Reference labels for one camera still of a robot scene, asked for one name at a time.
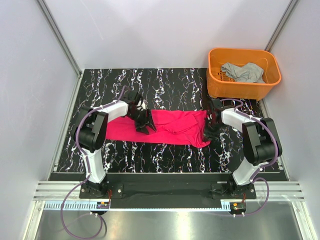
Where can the pink t shirt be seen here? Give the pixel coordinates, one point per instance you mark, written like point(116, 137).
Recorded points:
point(172, 127)

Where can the slotted white cable duct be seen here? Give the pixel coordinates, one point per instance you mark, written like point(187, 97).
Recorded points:
point(97, 206)

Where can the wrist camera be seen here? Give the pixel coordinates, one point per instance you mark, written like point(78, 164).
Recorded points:
point(216, 107)
point(132, 98)

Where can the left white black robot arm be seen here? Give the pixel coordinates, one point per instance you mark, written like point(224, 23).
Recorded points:
point(90, 134)

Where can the grey t shirt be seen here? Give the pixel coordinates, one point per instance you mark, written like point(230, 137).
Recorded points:
point(249, 73)

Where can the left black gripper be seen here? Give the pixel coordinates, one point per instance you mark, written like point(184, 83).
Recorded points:
point(147, 121)

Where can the orange plastic basket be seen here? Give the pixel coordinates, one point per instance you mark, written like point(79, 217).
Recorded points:
point(221, 86)

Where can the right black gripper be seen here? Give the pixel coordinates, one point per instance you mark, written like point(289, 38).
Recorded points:
point(208, 135)

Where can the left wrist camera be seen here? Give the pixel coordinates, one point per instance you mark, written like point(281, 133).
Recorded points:
point(132, 98)

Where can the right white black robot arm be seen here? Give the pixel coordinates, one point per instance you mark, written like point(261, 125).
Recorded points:
point(260, 142)

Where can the left aluminium frame post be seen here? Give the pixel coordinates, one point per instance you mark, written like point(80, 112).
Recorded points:
point(58, 35)

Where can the right aluminium frame post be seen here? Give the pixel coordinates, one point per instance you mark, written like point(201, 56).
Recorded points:
point(281, 24)

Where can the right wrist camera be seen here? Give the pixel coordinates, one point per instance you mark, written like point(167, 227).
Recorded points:
point(216, 107)

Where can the aluminium frame post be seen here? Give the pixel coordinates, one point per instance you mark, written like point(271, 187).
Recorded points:
point(58, 35)
point(281, 24)

